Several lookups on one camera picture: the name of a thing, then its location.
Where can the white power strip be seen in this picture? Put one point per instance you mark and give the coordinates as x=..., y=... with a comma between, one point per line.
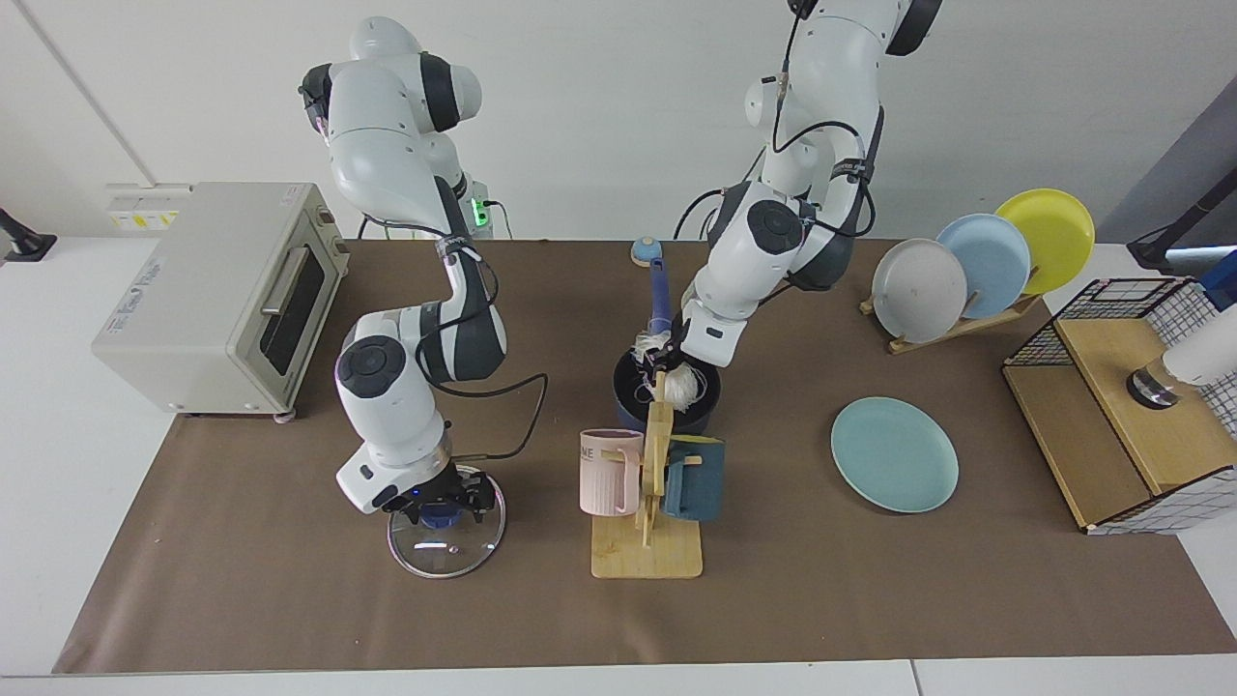
x=145, y=208

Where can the dark teal cup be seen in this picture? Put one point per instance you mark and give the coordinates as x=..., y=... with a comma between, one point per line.
x=698, y=483

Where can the yellow plate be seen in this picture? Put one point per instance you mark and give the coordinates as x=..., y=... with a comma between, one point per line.
x=1053, y=232

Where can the pink cup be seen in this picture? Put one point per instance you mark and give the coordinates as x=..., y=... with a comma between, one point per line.
x=604, y=474

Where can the glass lid with blue knob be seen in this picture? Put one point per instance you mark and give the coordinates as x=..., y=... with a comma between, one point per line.
x=445, y=556

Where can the brown table cloth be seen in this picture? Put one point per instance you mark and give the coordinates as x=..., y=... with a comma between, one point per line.
x=821, y=580

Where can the wooden plate rack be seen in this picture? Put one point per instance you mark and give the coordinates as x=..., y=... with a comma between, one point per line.
x=1010, y=311

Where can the black stand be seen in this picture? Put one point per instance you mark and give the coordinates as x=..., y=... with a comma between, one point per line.
x=1160, y=249

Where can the wooden cup stand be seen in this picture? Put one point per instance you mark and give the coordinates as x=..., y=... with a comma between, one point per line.
x=647, y=556

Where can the small blue block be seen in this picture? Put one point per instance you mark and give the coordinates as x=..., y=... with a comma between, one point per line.
x=1220, y=292

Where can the pale toaster oven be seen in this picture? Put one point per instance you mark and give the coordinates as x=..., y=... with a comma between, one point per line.
x=193, y=290

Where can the small blue round thing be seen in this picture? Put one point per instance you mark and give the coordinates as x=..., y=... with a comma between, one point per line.
x=646, y=253

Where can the light blue plate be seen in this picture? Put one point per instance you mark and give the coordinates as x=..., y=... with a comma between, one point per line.
x=991, y=261

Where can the pale grey plate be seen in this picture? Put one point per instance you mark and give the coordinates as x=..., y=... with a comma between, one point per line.
x=918, y=290

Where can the mint green plate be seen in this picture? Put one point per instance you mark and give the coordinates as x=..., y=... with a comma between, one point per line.
x=894, y=454

